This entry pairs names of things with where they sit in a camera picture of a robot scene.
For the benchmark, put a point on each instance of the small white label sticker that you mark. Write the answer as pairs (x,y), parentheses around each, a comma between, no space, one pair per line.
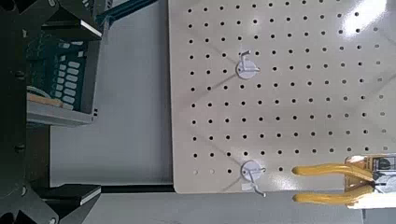
(247,186)

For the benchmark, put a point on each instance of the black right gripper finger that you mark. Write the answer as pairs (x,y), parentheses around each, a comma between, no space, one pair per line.
(73,21)
(71,199)

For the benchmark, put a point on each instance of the tan wooden piece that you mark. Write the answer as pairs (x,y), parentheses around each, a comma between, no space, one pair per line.
(46,101)

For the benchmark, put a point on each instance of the white round pegboard hook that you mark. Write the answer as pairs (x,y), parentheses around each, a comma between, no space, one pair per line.
(251,171)
(246,70)

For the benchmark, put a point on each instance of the beige metal pegboard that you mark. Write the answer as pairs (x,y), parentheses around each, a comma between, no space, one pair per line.
(311,102)

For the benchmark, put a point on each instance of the pliers packaging card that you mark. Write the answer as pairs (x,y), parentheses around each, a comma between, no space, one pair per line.
(384,163)

